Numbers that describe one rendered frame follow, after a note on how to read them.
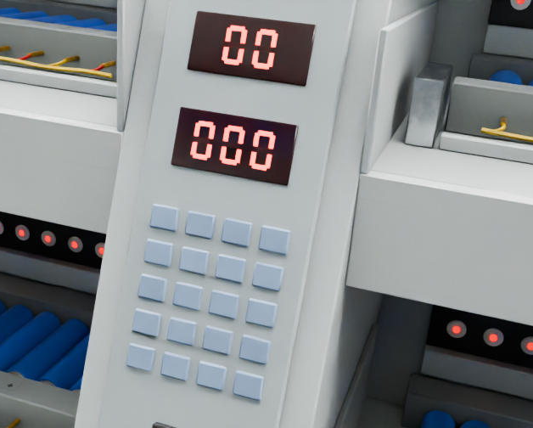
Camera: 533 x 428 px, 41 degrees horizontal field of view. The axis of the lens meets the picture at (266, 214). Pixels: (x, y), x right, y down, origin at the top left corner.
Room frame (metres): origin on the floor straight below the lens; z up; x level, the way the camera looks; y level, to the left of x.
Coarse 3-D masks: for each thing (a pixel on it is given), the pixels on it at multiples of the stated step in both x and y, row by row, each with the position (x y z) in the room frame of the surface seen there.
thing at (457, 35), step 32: (448, 0) 0.44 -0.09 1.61; (480, 0) 0.44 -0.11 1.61; (448, 32) 0.44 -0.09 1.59; (480, 32) 0.44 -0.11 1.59; (448, 64) 0.44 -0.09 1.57; (64, 288) 0.50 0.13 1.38; (384, 320) 0.44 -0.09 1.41; (416, 320) 0.44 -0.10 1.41; (384, 352) 0.44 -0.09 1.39; (416, 352) 0.44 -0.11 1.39; (384, 384) 0.44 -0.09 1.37
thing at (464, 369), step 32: (448, 320) 0.40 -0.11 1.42; (480, 320) 0.40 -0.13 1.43; (448, 352) 0.40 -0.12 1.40; (480, 352) 0.40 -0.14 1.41; (512, 352) 0.40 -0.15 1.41; (352, 384) 0.35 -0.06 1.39; (416, 384) 0.40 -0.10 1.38; (448, 384) 0.40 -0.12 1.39; (480, 384) 0.40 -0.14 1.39; (512, 384) 0.40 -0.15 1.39; (352, 416) 0.36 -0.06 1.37; (384, 416) 0.41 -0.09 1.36; (416, 416) 0.39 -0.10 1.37; (448, 416) 0.38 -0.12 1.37; (480, 416) 0.38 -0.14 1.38; (512, 416) 0.38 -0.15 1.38
